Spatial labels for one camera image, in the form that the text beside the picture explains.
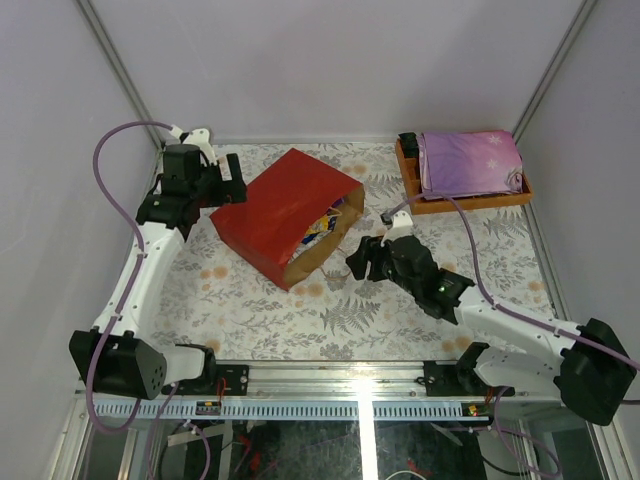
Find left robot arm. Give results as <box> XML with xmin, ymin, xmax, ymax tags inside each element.
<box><xmin>69</xmin><ymin>144</ymin><xmax>247</xmax><ymax>400</ymax></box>

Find red paper bag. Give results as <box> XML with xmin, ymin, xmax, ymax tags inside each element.
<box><xmin>211</xmin><ymin>149</ymin><xmax>365</xmax><ymax>291</ymax></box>

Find yellow snack packet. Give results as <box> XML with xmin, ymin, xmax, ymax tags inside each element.
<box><xmin>305</xmin><ymin>212</ymin><xmax>341</xmax><ymax>237</ymax></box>

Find blue chips bag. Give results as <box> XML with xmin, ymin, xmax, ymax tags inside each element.
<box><xmin>301</xmin><ymin>230</ymin><xmax>331</xmax><ymax>245</ymax></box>

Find black items in tray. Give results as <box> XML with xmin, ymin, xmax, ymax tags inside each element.
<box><xmin>398</xmin><ymin>132</ymin><xmax>420</xmax><ymax>159</ymax></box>

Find purple folded cloth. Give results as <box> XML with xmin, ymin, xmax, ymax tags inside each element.
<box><xmin>417</xmin><ymin>130</ymin><xmax>524</xmax><ymax>198</ymax></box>

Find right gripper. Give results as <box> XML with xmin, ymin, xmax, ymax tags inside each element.
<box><xmin>345</xmin><ymin>235</ymin><xmax>420</xmax><ymax>297</ymax></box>

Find wooden tray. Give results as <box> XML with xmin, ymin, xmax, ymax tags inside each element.
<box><xmin>394</xmin><ymin>137</ymin><xmax>535</xmax><ymax>217</ymax></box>

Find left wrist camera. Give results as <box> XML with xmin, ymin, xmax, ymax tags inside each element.
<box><xmin>169</xmin><ymin>125</ymin><xmax>218</xmax><ymax>165</ymax></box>

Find aluminium rail frame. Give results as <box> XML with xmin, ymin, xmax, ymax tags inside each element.
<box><xmin>45</xmin><ymin>360</ymin><xmax>639</xmax><ymax>479</ymax></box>

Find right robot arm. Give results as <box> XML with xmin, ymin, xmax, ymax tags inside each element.
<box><xmin>346</xmin><ymin>235</ymin><xmax>636</xmax><ymax>426</ymax></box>

